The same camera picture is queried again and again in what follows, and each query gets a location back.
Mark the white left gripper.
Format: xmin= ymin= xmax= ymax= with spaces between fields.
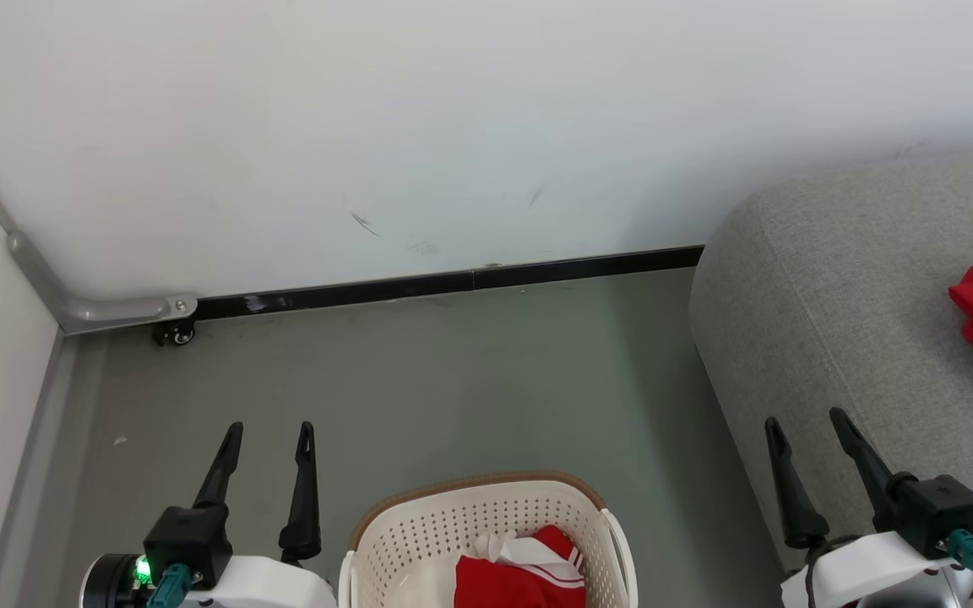
xmin=192 ymin=420 xmax=338 ymax=608

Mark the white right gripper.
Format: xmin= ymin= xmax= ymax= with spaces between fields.
xmin=763 ymin=407 xmax=973 ymax=608

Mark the red white striped garment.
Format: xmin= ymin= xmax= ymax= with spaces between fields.
xmin=406 ymin=524 xmax=588 ymax=608

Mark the grey fabric sofa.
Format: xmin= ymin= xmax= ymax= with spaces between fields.
xmin=688 ymin=148 xmax=973 ymax=608

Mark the black caster wheel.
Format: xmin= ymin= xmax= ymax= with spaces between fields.
xmin=152 ymin=319 xmax=198 ymax=348

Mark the white laundry basket brown rim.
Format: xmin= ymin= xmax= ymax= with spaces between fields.
xmin=337 ymin=470 xmax=640 ymax=608

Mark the black baseboard strip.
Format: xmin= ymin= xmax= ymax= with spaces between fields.
xmin=195 ymin=245 xmax=706 ymax=321

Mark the thin black right gripper cable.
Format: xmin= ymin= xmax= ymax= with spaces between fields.
xmin=802 ymin=540 xmax=831 ymax=608

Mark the teal plug left camera cable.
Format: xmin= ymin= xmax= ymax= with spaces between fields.
xmin=146 ymin=563 xmax=193 ymax=608

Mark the grey partition bottom rail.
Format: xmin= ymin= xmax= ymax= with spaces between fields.
xmin=0 ymin=329 xmax=79 ymax=608

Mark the silver metal frame tube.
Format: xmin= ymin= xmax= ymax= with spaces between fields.
xmin=0 ymin=125 xmax=199 ymax=335

